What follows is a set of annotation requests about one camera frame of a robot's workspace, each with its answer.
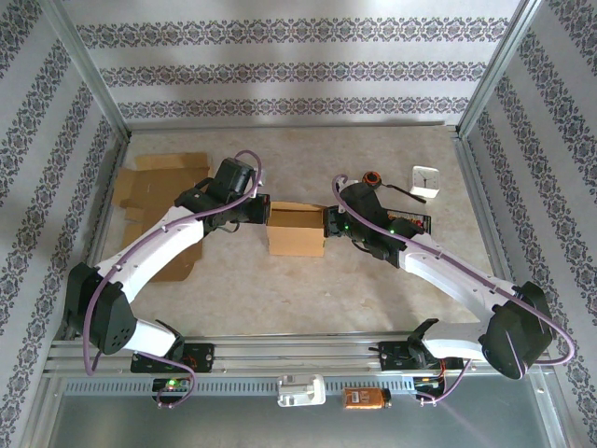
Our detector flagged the brown corrugated cardboard box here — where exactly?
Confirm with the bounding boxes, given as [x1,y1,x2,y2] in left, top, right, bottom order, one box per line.
[265,201,326,258]
[111,152,211,284]

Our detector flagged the black orange tape measure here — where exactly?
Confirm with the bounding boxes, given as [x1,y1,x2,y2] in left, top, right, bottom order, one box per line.
[362,170,428,204]

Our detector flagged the white square desk clock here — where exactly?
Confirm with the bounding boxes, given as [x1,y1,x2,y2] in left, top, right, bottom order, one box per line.
[409,164,442,201]

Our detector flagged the black board orange connectors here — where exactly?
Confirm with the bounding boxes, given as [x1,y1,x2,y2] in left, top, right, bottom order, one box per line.
[386,212,433,234]

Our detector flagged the orange rectangular battery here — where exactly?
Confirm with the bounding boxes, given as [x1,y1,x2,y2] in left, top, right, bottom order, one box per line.
[342,386,393,412]

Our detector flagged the white plastic holder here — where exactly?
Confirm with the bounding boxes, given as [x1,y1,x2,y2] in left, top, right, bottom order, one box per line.
[276,373,326,409]

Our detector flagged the green circuit board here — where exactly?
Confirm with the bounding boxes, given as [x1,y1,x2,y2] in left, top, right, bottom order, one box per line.
[152,377,193,392]

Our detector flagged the grey metal sheet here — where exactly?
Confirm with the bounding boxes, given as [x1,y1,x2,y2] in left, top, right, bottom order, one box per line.
[27,372,570,448]

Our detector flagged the aluminium back rail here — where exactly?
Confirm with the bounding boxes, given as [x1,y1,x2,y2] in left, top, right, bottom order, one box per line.
[124,120,461,137]

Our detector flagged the aluminium side rail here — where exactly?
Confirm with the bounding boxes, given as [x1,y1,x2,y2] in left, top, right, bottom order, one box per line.
[64,133,132,340]
[451,130,526,302]

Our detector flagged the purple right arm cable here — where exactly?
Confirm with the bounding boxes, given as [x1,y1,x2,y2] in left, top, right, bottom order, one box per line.
[330,174,576,405]

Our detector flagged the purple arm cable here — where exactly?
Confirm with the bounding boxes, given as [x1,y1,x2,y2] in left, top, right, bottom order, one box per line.
[83,148,263,410]
[330,174,576,405]

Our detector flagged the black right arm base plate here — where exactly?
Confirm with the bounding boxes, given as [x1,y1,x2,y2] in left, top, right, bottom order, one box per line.
[380,340,464,373]

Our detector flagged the aluminium front rail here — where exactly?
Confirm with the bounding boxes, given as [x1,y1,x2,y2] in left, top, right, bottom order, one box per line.
[44,331,548,375]

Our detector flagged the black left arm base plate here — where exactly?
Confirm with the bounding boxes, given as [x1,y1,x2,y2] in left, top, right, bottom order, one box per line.
[130,343,215,374]

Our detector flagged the aluminium frame post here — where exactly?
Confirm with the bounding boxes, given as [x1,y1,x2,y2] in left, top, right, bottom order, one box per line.
[455,0,548,139]
[36,0,132,141]

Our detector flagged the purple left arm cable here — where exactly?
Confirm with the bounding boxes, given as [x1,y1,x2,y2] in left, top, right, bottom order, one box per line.
[83,148,263,410]

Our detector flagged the slotted metal cable strip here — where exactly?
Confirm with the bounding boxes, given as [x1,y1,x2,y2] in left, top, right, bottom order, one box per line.
[62,376,416,398]

